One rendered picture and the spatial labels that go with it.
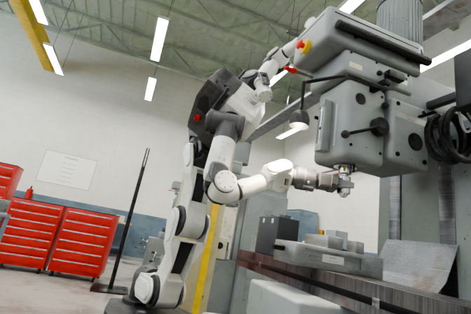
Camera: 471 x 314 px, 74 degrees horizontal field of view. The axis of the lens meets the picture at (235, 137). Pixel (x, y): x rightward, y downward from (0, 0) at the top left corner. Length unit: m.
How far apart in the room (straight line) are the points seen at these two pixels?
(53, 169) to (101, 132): 1.66
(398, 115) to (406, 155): 0.15
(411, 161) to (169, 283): 1.15
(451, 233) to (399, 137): 0.38
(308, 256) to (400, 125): 0.61
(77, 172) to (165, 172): 2.51
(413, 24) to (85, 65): 10.20
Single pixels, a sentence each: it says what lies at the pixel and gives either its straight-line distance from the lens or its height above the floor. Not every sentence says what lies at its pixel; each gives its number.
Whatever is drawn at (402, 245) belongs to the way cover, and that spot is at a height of 1.07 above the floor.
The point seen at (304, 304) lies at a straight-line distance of 0.97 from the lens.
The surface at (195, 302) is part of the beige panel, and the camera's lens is 2.84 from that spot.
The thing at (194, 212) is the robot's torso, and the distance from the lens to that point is 1.53.
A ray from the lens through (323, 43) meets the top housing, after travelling 1.28.
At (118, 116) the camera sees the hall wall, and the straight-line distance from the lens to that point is 10.44.
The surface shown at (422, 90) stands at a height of 1.68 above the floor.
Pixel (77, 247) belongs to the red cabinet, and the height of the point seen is 0.45.
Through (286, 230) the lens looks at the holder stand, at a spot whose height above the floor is 1.06.
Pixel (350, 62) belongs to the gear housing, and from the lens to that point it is 1.28.
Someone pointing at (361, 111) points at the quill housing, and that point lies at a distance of 1.25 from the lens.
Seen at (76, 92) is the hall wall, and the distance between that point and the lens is 10.75.
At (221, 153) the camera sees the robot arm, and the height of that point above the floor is 1.25.
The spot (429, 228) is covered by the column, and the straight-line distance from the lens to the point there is 1.46.
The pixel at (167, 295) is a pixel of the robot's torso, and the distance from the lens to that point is 1.64.
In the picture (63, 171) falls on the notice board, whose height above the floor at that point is 1.94.
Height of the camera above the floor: 0.98
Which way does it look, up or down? 18 degrees up
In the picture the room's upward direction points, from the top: 10 degrees clockwise
